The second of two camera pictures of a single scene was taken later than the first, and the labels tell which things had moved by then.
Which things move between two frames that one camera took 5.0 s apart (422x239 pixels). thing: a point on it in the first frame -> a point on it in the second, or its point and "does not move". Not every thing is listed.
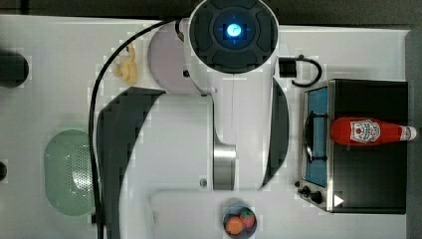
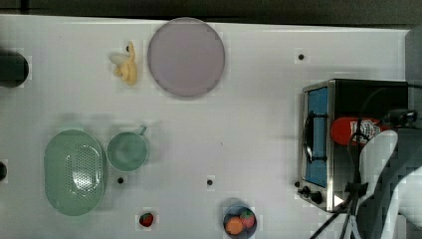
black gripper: [288, 67] -> [399, 118]
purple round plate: [167, 62] does not move
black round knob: [14, 69] does not move
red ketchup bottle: [365, 130] does not move
